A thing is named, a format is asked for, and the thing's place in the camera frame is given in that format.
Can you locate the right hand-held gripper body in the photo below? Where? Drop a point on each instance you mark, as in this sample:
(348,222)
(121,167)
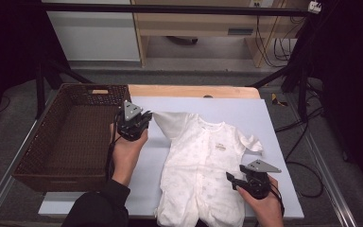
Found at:
(256,183)

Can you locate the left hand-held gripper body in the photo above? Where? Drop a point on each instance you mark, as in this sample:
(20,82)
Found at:
(132,126)

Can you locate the white baby romper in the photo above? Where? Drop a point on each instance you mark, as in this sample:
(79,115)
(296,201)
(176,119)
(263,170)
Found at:
(198,164)

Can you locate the brown wicker basket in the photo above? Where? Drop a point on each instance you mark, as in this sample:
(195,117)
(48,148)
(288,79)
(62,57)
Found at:
(75,142)

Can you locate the person's right hand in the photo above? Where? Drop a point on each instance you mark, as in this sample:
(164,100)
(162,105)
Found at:
(267,211)

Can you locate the person's left hand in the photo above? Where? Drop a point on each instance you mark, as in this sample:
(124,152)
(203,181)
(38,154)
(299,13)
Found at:
(124,157)

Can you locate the black metal stand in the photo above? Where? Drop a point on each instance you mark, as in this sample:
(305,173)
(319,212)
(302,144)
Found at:
(302,94)
(40,91)

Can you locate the white cabinet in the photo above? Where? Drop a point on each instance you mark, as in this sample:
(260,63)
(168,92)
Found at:
(94,38)

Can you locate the wooden desk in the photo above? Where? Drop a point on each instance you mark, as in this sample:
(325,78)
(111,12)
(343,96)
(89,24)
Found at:
(195,26)

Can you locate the black horizontal metal bar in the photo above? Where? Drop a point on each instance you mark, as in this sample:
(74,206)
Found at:
(170,8)

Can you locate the dark curtain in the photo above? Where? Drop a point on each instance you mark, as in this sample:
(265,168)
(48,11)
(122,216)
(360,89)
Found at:
(9,41)
(353,63)

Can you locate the white power adapter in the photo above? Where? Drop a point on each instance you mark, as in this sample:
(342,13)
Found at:
(314,7)

